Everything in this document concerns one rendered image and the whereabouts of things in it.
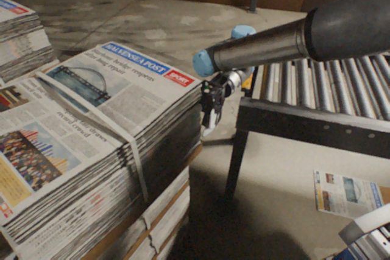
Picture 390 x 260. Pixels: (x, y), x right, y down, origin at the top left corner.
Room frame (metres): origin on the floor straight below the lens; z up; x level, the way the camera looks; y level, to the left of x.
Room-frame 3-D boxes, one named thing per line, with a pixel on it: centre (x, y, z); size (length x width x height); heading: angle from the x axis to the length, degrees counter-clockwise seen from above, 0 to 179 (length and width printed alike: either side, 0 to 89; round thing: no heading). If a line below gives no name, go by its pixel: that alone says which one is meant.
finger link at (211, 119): (0.45, -0.04, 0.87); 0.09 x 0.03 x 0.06; 171
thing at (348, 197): (0.67, -0.91, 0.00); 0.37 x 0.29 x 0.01; 74
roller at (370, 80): (0.73, -0.69, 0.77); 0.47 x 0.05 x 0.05; 164
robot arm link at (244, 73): (0.69, -0.15, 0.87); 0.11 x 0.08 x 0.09; 145
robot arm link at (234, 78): (0.62, -0.11, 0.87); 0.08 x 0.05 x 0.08; 55
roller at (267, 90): (0.84, -0.31, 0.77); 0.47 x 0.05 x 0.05; 164
